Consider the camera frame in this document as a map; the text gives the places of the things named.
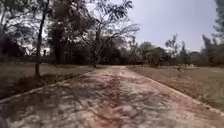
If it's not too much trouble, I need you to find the bare branching tree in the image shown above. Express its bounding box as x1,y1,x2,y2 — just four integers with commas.
74,0,141,69

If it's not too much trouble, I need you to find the red and grey brick path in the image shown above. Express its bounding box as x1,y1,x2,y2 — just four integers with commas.
0,65,224,128

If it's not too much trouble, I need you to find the row of trees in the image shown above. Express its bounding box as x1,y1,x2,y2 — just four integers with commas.
0,0,224,68

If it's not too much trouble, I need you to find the thin leaning tree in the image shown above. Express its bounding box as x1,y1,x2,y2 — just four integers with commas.
33,0,52,79

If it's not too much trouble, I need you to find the dry brown grass ground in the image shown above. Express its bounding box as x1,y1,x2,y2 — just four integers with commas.
128,65,224,112
0,62,101,101

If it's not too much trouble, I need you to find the pale stone kerb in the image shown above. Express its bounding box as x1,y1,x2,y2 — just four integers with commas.
0,70,98,104
141,75,224,116

